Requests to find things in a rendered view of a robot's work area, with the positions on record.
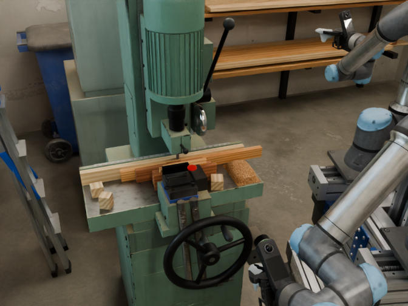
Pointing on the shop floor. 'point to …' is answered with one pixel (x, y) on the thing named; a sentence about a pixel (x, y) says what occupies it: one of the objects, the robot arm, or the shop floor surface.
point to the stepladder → (42, 207)
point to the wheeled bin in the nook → (53, 84)
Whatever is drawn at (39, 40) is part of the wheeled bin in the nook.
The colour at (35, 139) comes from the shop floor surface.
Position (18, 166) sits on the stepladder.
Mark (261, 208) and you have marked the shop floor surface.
